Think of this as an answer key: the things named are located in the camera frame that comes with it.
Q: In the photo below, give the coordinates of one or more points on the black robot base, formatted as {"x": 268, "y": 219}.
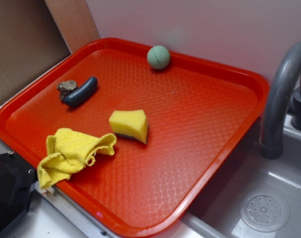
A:
{"x": 17, "y": 183}

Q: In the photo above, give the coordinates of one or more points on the brown cardboard panel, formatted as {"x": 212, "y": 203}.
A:
{"x": 30, "y": 44}

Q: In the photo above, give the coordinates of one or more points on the green dimpled ball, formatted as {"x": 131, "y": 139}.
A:
{"x": 158, "y": 57}

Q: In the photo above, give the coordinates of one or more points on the wooden board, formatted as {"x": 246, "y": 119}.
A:
{"x": 74, "y": 21}

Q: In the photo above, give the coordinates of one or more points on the yellow cloth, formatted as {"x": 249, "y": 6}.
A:
{"x": 69, "y": 152}

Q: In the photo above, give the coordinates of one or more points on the red plastic tray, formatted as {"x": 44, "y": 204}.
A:
{"x": 197, "y": 111}

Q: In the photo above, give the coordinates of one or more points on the dark blue sausage toy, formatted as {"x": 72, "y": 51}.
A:
{"x": 81, "y": 94}

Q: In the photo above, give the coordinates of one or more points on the brown rock-like piece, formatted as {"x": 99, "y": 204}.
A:
{"x": 66, "y": 87}

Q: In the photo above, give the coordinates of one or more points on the yellow sponge with dark base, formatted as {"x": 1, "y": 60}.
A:
{"x": 130, "y": 124}

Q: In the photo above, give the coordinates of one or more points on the grey plastic sink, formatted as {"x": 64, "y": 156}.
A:
{"x": 251, "y": 196}

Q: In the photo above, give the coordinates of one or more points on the grey curved faucet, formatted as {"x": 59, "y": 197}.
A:
{"x": 280, "y": 100}

